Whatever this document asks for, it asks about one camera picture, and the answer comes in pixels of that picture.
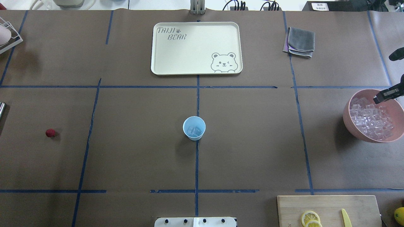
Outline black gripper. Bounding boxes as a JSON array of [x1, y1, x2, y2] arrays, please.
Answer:
[[373, 74, 404, 104]]

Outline clear ice cubes pile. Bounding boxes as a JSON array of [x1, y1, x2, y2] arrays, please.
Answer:
[[350, 98, 394, 140]]

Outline light blue plastic cup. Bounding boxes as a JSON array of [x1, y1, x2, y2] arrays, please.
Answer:
[[183, 116, 206, 141]]

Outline white cup rack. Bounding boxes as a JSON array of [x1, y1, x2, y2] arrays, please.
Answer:
[[0, 17, 23, 54]]

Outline pink cup on rack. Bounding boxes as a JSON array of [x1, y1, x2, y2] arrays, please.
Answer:
[[0, 24, 11, 45]]

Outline pink bowl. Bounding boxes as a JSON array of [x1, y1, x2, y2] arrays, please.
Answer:
[[342, 89, 403, 143]]

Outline grey purple folded cloth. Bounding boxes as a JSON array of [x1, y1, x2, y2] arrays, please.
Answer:
[[282, 27, 315, 58]]

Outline wooden cutting board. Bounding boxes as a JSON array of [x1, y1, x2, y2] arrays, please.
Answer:
[[277, 195, 382, 227]]

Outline yellow plastic knife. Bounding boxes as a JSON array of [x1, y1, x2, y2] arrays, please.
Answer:
[[341, 209, 352, 227]]

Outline yellow lemon slices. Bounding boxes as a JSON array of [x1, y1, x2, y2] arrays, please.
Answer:
[[301, 210, 322, 227]]

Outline cream bear tray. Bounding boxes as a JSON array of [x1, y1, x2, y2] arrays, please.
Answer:
[[151, 22, 243, 76]]

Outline red strawberry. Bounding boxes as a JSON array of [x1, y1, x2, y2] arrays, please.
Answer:
[[45, 128, 56, 138]]

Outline steel muddler black tip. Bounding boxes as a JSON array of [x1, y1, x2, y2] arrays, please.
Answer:
[[0, 102, 6, 118]]

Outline aluminium frame post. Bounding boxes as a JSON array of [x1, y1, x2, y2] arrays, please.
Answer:
[[190, 0, 206, 15]]

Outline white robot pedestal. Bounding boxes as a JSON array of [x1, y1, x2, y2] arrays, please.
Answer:
[[154, 217, 238, 227]]

